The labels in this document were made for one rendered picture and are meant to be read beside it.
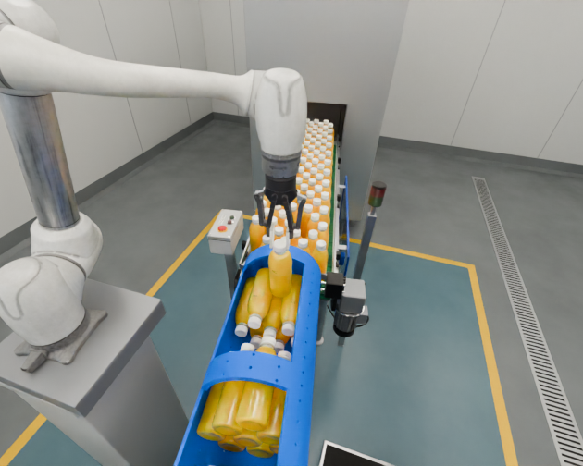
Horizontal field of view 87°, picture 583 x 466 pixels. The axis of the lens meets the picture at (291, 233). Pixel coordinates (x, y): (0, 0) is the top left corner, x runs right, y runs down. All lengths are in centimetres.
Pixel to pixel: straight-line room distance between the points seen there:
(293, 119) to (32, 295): 77
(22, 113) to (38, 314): 49
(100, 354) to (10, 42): 77
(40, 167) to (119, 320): 50
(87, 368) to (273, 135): 82
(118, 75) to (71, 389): 79
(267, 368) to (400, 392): 153
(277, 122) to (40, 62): 40
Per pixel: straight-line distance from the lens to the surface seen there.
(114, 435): 139
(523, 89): 522
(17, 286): 101
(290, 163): 68
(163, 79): 72
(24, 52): 71
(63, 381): 110
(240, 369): 78
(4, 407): 258
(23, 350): 121
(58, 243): 110
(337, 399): 210
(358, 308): 147
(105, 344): 111
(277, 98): 62
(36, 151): 97
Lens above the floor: 192
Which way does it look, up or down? 39 degrees down
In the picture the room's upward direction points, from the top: 2 degrees clockwise
